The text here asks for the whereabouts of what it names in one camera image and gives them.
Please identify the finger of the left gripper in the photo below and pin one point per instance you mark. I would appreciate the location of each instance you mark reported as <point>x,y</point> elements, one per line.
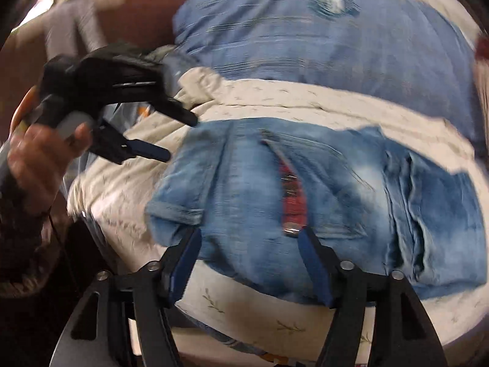
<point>175,110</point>
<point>110,144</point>

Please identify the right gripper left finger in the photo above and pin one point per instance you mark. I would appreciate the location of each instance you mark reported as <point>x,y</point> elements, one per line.
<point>122,320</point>

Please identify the blue denim pants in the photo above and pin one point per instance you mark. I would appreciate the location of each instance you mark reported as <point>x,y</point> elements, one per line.
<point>251,184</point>

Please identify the person's left hand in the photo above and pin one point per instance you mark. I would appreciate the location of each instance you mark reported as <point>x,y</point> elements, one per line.
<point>38,159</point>

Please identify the grey hanging cloth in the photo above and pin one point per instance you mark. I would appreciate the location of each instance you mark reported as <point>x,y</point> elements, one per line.
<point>67,24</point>

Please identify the brown wooden headboard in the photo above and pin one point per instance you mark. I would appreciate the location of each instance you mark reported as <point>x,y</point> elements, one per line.
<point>144,23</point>

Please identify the blue plaid blanket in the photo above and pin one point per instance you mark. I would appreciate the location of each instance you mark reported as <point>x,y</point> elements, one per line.
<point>402,51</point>

